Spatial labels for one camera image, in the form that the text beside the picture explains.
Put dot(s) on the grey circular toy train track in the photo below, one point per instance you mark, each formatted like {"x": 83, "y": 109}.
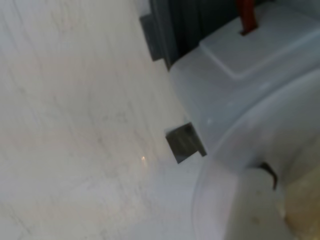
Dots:
{"x": 185, "y": 25}

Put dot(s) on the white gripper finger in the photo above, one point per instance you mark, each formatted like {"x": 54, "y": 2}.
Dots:
{"x": 274, "y": 180}

